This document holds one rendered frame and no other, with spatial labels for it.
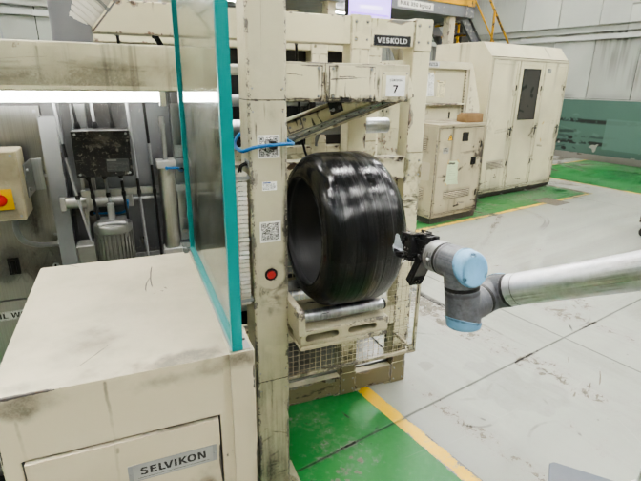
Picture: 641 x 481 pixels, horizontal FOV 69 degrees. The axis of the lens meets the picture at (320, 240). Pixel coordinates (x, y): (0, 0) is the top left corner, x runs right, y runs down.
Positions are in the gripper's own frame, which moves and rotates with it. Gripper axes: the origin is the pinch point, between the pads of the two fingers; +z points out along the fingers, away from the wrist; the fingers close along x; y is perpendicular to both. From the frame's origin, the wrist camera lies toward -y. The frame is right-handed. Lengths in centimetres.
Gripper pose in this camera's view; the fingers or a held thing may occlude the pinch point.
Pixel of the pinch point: (396, 247)
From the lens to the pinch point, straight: 150.3
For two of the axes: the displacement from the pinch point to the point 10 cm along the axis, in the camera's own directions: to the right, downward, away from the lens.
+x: -9.3, 1.1, -3.6
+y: -0.3, -9.8, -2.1
